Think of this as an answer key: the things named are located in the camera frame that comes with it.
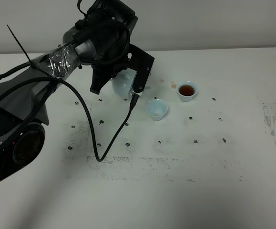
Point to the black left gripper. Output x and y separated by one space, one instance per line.
108 64

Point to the light blue porcelain teapot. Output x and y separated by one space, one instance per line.
122 83

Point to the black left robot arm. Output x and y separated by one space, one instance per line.
101 40

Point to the near light blue teacup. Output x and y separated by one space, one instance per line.
157 109

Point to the light blue teacup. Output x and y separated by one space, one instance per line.
186 90
157 109

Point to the far light blue teacup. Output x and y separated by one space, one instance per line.
186 90

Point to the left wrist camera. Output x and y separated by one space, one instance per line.
142 63

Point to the black cable tie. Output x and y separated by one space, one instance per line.
17 41

